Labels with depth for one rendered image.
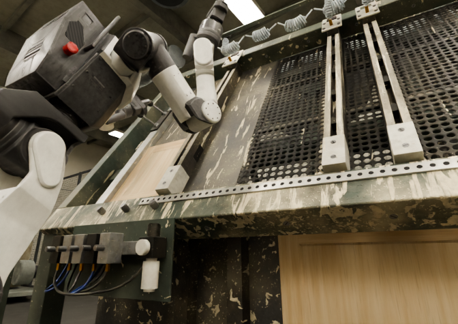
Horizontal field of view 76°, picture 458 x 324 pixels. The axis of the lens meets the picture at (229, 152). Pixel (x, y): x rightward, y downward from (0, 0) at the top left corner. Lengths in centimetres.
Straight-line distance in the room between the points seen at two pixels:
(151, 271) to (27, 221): 34
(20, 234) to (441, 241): 105
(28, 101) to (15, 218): 28
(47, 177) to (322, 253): 80
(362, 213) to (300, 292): 37
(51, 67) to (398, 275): 108
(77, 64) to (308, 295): 96
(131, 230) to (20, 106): 50
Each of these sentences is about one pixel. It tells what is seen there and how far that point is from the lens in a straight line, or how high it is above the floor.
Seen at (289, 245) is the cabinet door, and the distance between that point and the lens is 103.
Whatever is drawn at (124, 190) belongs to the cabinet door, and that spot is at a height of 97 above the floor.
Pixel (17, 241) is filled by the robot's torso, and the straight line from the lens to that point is 84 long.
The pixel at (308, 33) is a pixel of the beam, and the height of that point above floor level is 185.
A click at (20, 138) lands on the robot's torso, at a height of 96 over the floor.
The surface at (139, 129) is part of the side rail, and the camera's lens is 190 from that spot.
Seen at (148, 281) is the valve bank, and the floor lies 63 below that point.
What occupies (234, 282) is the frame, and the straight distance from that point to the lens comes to 107.
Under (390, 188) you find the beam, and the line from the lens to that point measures 76.
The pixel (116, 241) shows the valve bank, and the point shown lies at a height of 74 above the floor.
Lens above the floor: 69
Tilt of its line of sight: 20 degrees up
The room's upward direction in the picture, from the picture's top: straight up
